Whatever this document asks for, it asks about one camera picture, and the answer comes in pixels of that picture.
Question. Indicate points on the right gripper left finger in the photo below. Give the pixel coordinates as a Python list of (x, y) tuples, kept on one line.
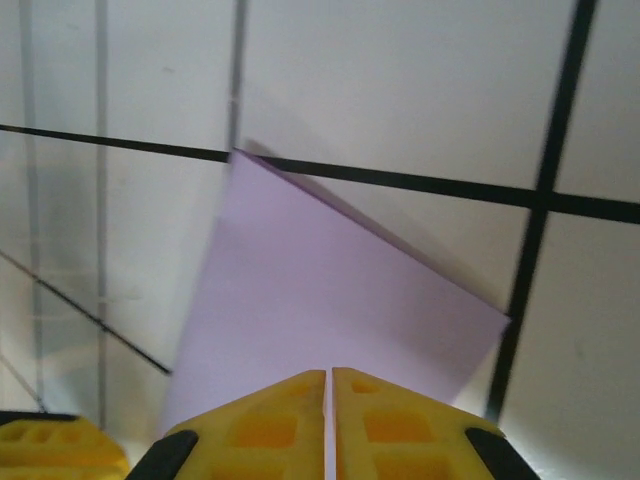
[(260, 435)]

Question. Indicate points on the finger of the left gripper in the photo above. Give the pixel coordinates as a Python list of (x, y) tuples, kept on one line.
[(55, 450)]

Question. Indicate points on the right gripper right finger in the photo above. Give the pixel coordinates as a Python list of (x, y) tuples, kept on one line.
[(400, 435)]

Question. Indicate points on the purple paper sheet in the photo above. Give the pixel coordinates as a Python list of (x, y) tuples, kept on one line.
[(325, 275)]

